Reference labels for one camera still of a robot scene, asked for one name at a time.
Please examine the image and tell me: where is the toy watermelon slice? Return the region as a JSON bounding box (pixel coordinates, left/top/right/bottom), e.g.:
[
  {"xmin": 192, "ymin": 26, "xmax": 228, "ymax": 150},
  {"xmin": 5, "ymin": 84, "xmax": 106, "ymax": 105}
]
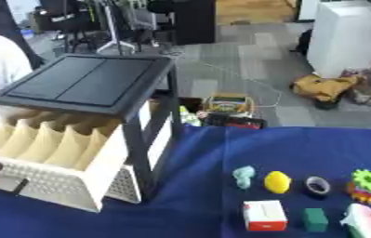
[{"xmin": 338, "ymin": 203, "xmax": 371, "ymax": 238}]

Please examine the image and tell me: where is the black cabinet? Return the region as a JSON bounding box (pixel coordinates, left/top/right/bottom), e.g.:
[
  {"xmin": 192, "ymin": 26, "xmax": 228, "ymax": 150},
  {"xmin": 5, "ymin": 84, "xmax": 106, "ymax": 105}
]
[{"xmin": 0, "ymin": 53, "xmax": 185, "ymax": 203}]

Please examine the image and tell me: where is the yellow bag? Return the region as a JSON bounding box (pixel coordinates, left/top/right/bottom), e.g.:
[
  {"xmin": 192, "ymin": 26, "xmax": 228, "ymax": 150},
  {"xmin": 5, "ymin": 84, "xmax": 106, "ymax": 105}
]
[{"xmin": 289, "ymin": 73, "xmax": 361, "ymax": 103}]

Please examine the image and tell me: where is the white and red box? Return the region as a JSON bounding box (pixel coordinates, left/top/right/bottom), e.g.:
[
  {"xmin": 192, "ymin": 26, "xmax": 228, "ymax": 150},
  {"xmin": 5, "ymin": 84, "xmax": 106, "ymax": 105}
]
[{"xmin": 240, "ymin": 199, "xmax": 289, "ymax": 232}]

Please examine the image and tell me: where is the pale teal soft toy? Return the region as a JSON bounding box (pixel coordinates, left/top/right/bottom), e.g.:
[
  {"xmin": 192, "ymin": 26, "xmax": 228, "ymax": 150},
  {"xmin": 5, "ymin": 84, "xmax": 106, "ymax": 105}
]
[{"xmin": 231, "ymin": 165, "xmax": 257, "ymax": 191}]

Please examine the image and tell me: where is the green block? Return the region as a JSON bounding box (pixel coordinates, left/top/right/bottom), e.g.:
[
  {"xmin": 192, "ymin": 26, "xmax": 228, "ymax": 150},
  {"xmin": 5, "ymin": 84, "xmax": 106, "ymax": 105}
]
[{"xmin": 302, "ymin": 207, "xmax": 330, "ymax": 233}]

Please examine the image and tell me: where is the white cabinet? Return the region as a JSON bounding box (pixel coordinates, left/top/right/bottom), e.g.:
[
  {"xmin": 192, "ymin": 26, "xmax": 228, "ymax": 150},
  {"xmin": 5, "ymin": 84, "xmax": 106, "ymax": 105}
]
[{"xmin": 305, "ymin": 1, "xmax": 371, "ymax": 79}]

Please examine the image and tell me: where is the green gear stacking toy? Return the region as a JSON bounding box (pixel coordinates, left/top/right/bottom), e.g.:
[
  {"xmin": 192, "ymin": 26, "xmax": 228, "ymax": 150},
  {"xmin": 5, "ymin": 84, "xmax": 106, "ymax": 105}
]
[{"xmin": 346, "ymin": 168, "xmax": 371, "ymax": 205}]

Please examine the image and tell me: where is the yellow toy lemon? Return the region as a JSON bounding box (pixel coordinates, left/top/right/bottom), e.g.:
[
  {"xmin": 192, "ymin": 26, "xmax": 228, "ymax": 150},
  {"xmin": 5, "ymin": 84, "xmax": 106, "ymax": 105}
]
[{"xmin": 263, "ymin": 170, "xmax": 293, "ymax": 195}]

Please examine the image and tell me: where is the white tripod stand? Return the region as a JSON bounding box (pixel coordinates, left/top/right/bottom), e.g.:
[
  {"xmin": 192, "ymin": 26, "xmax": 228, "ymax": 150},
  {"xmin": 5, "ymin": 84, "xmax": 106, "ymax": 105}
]
[{"xmin": 95, "ymin": 3, "xmax": 139, "ymax": 56}]

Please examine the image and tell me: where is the black and red crate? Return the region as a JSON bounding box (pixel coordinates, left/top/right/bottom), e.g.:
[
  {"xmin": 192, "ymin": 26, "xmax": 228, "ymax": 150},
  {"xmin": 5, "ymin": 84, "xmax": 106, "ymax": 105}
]
[{"xmin": 201, "ymin": 112, "xmax": 269, "ymax": 130}]

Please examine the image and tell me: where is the grey tape roll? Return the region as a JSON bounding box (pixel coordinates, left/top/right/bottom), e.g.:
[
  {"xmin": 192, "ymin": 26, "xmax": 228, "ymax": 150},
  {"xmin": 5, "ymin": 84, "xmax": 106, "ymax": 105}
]
[{"xmin": 303, "ymin": 176, "xmax": 334, "ymax": 197}]

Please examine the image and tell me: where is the pale compartment drawer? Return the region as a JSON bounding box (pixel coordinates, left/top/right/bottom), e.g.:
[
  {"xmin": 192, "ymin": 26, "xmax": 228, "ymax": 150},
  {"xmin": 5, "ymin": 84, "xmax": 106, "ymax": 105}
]
[{"xmin": 0, "ymin": 104, "xmax": 143, "ymax": 214}]

